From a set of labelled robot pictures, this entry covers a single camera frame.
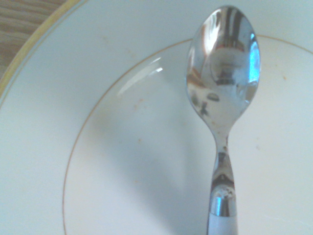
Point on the white gold-rimmed plate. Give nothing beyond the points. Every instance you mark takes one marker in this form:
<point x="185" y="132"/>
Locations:
<point x="97" y="147"/>

